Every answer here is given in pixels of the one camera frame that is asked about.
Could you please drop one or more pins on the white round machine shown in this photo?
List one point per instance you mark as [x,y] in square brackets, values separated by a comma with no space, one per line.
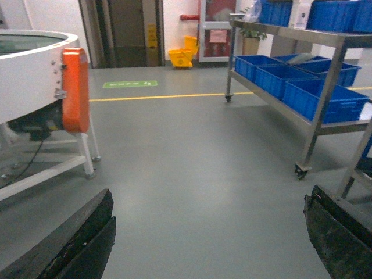
[34,144]

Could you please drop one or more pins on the orange machine cover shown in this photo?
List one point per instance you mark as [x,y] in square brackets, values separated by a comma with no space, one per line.
[75,106]

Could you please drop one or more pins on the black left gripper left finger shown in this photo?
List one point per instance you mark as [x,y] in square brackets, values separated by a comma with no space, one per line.
[79,248]

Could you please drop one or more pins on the blue bin top cart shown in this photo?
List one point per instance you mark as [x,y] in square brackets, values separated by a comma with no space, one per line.
[340,16]

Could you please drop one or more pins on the stainless steel cart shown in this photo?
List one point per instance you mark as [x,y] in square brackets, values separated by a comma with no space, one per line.
[341,42]

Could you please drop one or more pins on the green floor sign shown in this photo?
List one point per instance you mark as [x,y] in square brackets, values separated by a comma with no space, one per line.
[128,84]

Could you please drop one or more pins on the blue bin on cart back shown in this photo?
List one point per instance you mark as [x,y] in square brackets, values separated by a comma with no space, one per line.
[245,65]

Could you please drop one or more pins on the potted green plant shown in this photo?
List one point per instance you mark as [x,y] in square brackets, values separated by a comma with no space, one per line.
[251,38]

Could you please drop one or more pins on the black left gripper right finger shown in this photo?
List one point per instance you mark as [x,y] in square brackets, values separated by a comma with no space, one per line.
[340,234]

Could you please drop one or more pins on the yellow mop bucket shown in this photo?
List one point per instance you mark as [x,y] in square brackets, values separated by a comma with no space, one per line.
[183,57]

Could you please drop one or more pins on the blue bin on cart middle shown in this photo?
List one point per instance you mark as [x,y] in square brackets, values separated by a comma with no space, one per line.
[272,79]

